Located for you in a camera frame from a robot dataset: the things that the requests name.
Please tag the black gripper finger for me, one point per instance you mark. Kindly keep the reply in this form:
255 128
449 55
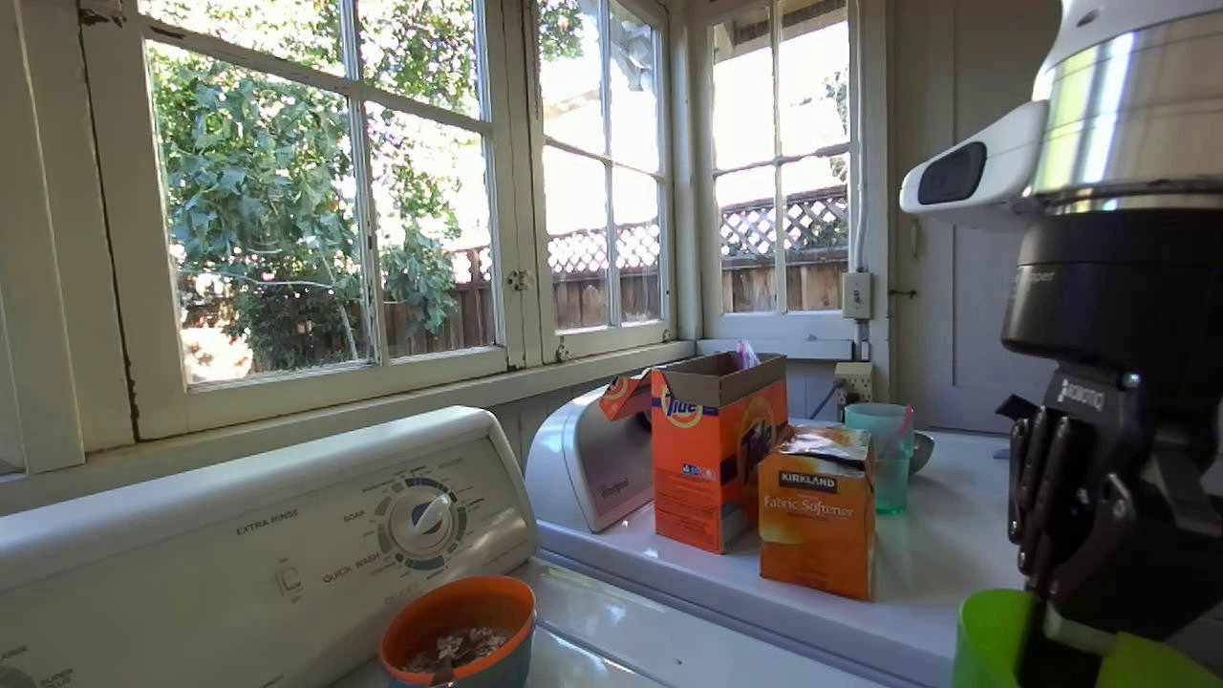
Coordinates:
1058 644

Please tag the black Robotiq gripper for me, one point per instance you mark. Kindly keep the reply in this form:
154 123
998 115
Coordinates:
1120 318

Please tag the green plastic cup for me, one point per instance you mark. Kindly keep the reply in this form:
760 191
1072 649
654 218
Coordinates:
994 644

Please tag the brown crumbs in bowl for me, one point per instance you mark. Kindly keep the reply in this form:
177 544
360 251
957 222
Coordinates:
460 649

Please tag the orange bowl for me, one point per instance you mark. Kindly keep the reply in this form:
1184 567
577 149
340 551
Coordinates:
423 623

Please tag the white sink basin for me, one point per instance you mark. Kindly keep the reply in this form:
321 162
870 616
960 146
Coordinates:
943 537

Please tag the teal plastic cup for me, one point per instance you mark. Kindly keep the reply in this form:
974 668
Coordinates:
879 427

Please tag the grey panelled door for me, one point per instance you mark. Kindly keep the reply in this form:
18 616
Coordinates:
968 293

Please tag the small orange Kirkland box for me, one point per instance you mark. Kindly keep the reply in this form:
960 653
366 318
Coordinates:
814 520

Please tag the tall orange detergent box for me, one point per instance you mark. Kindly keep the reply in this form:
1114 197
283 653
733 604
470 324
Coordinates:
712 459

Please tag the white window with lattice view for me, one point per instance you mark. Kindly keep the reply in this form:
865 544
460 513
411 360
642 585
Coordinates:
782 167

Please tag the grey dryer control panel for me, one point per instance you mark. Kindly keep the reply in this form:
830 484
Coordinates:
591 459

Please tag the washing machine dial knob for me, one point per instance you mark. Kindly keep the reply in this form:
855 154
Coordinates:
418 520

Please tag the white washing machine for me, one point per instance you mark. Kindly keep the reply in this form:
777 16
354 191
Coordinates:
191 548

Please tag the low white wall socket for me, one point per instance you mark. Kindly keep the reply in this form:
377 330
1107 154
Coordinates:
855 379

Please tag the wall electrical outlet box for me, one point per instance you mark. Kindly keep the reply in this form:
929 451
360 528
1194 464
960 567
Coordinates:
859 295

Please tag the narrow white window frame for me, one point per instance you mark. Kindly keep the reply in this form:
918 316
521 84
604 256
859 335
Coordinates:
599 176

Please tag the large white window frame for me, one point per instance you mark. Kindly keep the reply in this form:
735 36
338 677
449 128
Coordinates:
319 203

